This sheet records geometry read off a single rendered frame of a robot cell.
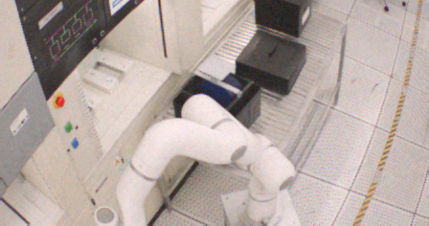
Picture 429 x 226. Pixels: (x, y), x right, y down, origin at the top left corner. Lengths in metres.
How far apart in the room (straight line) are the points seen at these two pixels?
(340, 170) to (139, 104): 1.42
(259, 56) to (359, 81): 1.40
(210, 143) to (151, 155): 0.15
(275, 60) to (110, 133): 0.87
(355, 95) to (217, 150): 2.37
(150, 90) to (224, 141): 1.09
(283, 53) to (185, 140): 1.30
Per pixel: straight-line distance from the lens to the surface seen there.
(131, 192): 1.31
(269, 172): 1.62
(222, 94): 2.15
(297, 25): 2.67
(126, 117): 2.22
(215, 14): 2.70
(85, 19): 1.68
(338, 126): 3.31
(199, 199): 2.94
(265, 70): 2.37
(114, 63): 2.45
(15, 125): 1.55
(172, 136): 1.24
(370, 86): 3.65
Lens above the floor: 2.50
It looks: 48 degrees down
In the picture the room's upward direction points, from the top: 4 degrees counter-clockwise
